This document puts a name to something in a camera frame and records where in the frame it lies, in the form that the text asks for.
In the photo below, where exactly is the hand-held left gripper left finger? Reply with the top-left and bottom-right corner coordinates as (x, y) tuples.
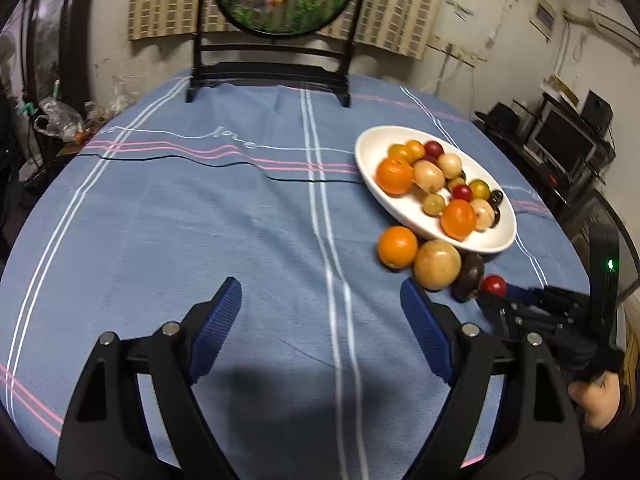
(56, 276), (243, 480)

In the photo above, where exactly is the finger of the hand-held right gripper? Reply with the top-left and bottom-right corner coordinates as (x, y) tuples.
(477, 294), (568, 343)
(504, 284), (593, 313)

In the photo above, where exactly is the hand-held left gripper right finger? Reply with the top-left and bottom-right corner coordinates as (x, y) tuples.
(400, 277), (586, 480)

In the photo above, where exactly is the tan round passion fruit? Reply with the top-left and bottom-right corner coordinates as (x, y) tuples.
(413, 239), (462, 291)
(470, 199), (496, 232)

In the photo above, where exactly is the pale yellow round fruit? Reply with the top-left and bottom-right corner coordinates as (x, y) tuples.
(438, 153), (463, 179)

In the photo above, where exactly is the purple-striped tan melon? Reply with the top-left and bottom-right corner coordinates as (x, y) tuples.
(412, 159), (446, 193)

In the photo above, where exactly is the white oval plate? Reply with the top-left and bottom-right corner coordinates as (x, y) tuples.
(354, 125), (517, 254)

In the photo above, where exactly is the person's right hand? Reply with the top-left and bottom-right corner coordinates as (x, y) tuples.
(567, 371), (623, 432)

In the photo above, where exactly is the dark purple avocado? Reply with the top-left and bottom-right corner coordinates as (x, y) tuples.
(451, 252), (486, 303)

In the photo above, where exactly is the blue striped tablecloth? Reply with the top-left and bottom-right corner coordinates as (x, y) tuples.
(0, 67), (591, 471)

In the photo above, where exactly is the black metal shelf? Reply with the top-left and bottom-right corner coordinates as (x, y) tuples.
(472, 92), (616, 201)

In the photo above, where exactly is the black computer monitor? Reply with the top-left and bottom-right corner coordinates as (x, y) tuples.
(530, 107), (598, 171)

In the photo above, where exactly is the black hat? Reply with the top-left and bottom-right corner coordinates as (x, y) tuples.
(475, 102), (526, 136)

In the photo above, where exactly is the black speaker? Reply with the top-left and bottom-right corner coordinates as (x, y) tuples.
(580, 90), (614, 131)

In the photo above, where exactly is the cardboard box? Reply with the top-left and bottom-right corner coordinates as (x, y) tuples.
(542, 75), (581, 103)

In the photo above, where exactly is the white power strip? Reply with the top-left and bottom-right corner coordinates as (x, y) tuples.
(445, 45), (476, 66)

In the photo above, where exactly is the round screen on black stand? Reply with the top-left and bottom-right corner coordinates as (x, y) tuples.
(185, 0), (373, 108)

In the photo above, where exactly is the clear plastic bag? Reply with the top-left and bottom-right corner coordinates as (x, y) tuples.
(32, 95), (86, 136)

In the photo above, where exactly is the black framed glass cabinet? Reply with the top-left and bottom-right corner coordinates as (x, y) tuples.
(25, 0), (96, 116)

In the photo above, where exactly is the white wall panel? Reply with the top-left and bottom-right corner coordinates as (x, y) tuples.
(535, 0), (557, 41)

